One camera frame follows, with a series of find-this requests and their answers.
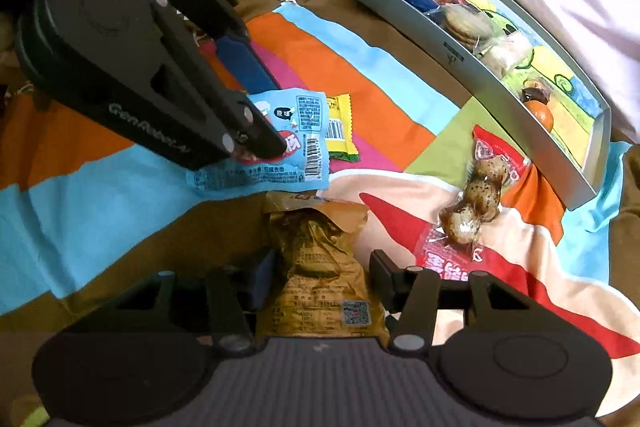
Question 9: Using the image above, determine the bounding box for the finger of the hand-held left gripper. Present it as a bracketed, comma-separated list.
[150, 0, 289, 158]
[172, 0, 282, 94]

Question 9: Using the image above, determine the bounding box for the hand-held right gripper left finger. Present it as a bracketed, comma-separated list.
[112, 252, 276, 355]

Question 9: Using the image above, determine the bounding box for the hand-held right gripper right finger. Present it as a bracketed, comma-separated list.
[370, 249, 533, 354]

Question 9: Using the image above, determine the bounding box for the light blue snack packet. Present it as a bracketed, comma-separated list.
[186, 88, 332, 204]

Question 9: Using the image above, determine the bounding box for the tan snack packet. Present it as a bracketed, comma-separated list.
[256, 191, 392, 349]

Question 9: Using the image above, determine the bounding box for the clear packet of round biscuits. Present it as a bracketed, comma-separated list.
[431, 2, 497, 48]

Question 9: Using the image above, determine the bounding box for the orange round sweet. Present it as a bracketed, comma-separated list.
[525, 102, 557, 131]

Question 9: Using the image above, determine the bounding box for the grey box with cartoon drawing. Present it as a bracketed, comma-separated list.
[334, 0, 614, 211]

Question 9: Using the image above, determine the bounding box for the dark brown sweet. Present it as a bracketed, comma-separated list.
[520, 79, 552, 106]

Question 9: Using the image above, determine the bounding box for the clear packet of pale pastry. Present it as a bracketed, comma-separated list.
[474, 29, 535, 76]

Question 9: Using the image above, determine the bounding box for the yellow snack packet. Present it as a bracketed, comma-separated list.
[324, 94, 362, 164]

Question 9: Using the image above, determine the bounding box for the red packet of speckled eggs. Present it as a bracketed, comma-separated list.
[414, 124, 532, 284]

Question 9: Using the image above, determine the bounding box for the colourful striped blanket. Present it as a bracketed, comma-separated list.
[0, 0, 640, 388]

